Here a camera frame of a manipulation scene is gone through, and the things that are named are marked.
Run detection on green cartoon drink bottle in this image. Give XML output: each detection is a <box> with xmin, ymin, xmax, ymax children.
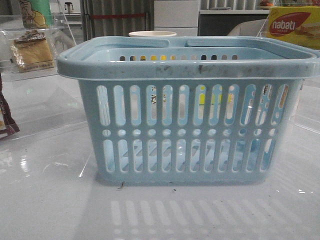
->
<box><xmin>18</xmin><ymin>0</ymin><xmax>53</xmax><ymax>29</ymax></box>

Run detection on yellow nabati wafer box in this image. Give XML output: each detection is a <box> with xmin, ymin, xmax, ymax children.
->
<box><xmin>264</xmin><ymin>6</ymin><xmax>320</xmax><ymax>50</ymax></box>

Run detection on dark kitchen counter cabinet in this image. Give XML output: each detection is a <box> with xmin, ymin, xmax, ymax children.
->
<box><xmin>198</xmin><ymin>10</ymin><xmax>269</xmax><ymax>36</ymax></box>

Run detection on dark red snack packet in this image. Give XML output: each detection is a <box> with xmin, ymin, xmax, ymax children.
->
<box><xmin>0</xmin><ymin>93</ymin><xmax>20</xmax><ymax>139</ymax></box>

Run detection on beige armchair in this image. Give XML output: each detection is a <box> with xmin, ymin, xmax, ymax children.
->
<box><xmin>227</xmin><ymin>19</ymin><xmax>266</xmax><ymax>37</ymax></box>

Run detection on light blue plastic basket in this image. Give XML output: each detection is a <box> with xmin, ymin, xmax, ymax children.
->
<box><xmin>56</xmin><ymin>36</ymin><xmax>320</xmax><ymax>184</ymax></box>

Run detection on clear acrylic shelf left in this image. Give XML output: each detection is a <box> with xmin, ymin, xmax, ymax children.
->
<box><xmin>0</xmin><ymin>0</ymin><xmax>85</xmax><ymax>144</ymax></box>

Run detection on white cabinet drawers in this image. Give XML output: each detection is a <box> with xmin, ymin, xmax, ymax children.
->
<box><xmin>153</xmin><ymin>0</ymin><xmax>200</xmax><ymax>37</ymax></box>

